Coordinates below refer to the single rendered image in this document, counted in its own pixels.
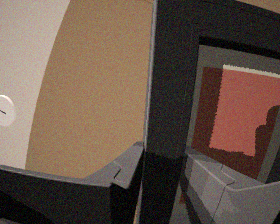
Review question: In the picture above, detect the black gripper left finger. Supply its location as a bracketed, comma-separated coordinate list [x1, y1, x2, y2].
[0, 142, 144, 224]

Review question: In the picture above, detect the tan rectangular board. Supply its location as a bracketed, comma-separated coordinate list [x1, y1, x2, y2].
[25, 0, 154, 178]

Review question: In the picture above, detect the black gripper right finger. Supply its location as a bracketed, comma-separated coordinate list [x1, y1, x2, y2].
[179, 144, 280, 224]

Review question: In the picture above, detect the dark grey picture frame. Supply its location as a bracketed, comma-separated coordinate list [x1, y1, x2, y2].
[135, 0, 280, 224]

